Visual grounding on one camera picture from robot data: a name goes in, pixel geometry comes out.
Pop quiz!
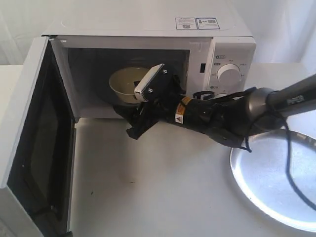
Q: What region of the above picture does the round stainless steel plate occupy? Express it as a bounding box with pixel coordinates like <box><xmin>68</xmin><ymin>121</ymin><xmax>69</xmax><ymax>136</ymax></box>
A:
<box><xmin>230</xmin><ymin>129</ymin><xmax>316</xmax><ymax>232</ymax></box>

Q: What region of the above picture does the white lower timer knob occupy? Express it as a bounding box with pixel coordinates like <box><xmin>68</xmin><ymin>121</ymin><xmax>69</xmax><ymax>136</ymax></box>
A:
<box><xmin>214</xmin><ymin>93</ymin><xmax>228</xmax><ymax>99</ymax></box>

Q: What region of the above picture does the white upper power knob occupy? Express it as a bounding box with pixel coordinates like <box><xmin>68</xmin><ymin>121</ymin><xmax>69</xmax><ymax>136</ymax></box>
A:
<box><xmin>217</xmin><ymin>64</ymin><xmax>241</xmax><ymax>83</ymax></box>

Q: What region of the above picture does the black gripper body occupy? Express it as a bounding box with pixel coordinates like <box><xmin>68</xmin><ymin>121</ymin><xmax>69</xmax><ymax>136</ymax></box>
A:
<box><xmin>113</xmin><ymin>64</ymin><xmax>186</xmax><ymax>140</ymax></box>

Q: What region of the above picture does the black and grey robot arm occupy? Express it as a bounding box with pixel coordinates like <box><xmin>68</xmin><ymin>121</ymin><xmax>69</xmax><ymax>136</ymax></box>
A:
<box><xmin>113</xmin><ymin>65</ymin><xmax>316</xmax><ymax>150</ymax></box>

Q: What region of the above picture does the white Midea microwave oven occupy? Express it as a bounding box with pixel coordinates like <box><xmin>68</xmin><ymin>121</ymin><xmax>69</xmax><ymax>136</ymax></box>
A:
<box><xmin>40</xmin><ymin>15</ymin><xmax>256</xmax><ymax>119</ymax></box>

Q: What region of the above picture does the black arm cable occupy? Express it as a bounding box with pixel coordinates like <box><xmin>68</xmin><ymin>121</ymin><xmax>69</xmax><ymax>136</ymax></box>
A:
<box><xmin>243</xmin><ymin>98</ymin><xmax>316</xmax><ymax>213</ymax></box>

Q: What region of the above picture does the cream ceramic bowl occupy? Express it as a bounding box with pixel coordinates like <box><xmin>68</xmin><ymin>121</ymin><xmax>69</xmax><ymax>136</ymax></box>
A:
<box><xmin>109</xmin><ymin>67</ymin><xmax>154</xmax><ymax>104</ymax></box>

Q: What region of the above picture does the white microwave door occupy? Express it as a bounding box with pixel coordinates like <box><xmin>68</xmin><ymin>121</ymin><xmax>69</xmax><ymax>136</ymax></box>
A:
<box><xmin>0</xmin><ymin>37</ymin><xmax>76</xmax><ymax>237</ymax></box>

